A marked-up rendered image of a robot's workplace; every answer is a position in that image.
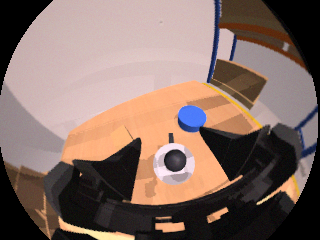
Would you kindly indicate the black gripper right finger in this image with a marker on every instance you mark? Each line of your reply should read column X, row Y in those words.
column 231, row 150

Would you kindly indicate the blue short cylinder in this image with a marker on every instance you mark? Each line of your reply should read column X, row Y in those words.
column 190, row 118

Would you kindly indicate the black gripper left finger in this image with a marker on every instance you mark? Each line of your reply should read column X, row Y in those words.
column 118, row 171

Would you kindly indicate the glass coffee press with black plunger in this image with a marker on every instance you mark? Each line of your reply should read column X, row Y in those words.
column 173, row 163

